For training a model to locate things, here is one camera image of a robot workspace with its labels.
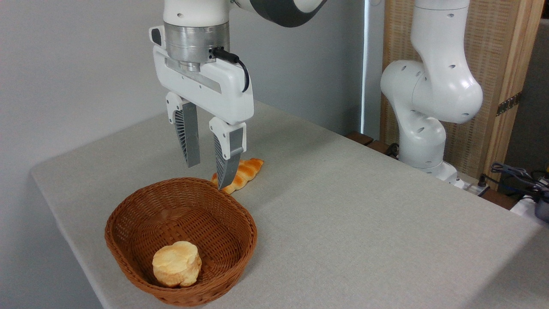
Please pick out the long striped orange bread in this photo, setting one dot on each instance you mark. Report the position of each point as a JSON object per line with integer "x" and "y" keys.
{"x": 248, "y": 168}

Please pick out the dark brown wooden block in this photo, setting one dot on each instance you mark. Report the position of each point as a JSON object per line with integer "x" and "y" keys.
{"x": 359, "y": 137}

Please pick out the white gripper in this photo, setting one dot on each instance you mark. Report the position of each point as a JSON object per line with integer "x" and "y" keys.
{"x": 227, "y": 92}

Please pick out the metal screen hinge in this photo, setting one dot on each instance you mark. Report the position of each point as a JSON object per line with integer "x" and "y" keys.
{"x": 509, "y": 103}

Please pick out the round pale bread roll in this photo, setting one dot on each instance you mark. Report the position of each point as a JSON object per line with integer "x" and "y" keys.
{"x": 176, "y": 262}

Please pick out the white plug connector box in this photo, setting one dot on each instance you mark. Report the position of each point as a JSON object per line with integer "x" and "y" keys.
{"x": 471, "y": 185}

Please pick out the wooden woven folding screen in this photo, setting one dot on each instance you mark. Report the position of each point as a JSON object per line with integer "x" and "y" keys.
{"x": 487, "y": 43}

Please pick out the dark grey round container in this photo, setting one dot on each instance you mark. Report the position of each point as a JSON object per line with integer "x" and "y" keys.
{"x": 543, "y": 209}

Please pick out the brown wicker basket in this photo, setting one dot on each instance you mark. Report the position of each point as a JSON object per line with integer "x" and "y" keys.
{"x": 141, "y": 214}

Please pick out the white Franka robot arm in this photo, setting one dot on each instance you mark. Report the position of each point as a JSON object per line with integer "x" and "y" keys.
{"x": 437, "y": 86}

